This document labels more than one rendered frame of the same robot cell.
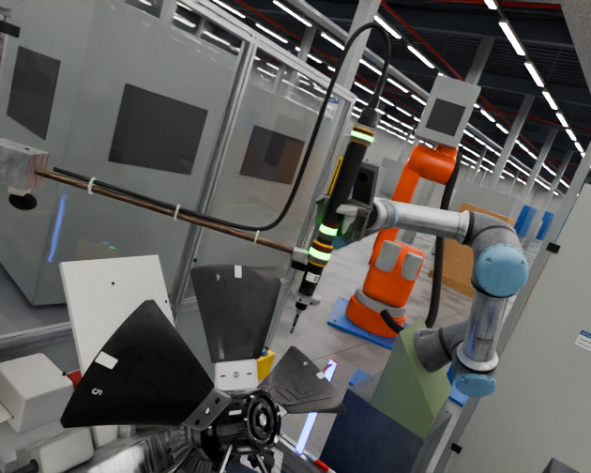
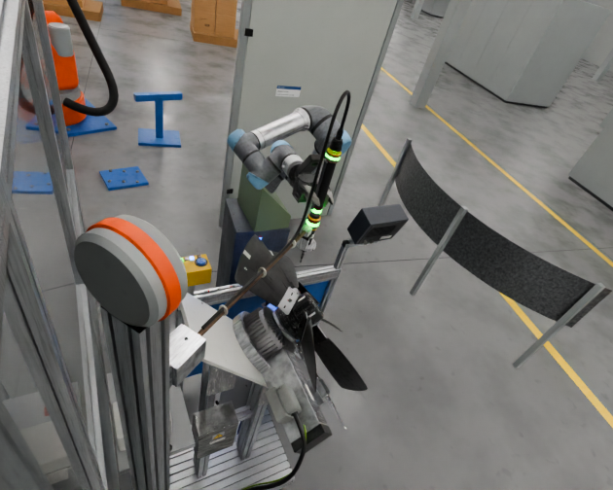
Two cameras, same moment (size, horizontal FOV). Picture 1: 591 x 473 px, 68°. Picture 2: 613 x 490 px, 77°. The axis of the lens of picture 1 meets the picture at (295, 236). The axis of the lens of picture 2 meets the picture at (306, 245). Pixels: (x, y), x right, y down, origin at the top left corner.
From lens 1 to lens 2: 113 cm
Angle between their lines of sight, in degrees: 63
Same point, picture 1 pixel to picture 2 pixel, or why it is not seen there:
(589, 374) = (286, 110)
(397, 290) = (63, 72)
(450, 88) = not seen: outside the picture
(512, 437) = not seen: hidden behind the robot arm
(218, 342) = (271, 297)
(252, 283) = (256, 253)
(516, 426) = not seen: hidden behind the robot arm
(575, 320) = (272, 81)
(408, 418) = (277, 224)
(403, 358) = (268, 199)
